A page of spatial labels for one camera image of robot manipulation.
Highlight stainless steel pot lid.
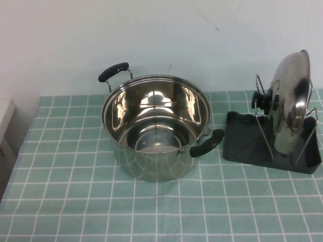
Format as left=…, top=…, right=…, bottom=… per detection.
left=251, top=49, right=311, bottom=155

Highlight green checked tablecloth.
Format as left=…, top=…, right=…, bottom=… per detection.
left=0, top=89, right=323, bottom=242

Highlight stainless steel pot black handles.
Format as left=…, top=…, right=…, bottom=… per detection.
left=97, top=62, right=226, bottom=183

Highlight black tray wire lid rack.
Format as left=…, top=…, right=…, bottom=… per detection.
left=223, top=74, right=323, bottom=175

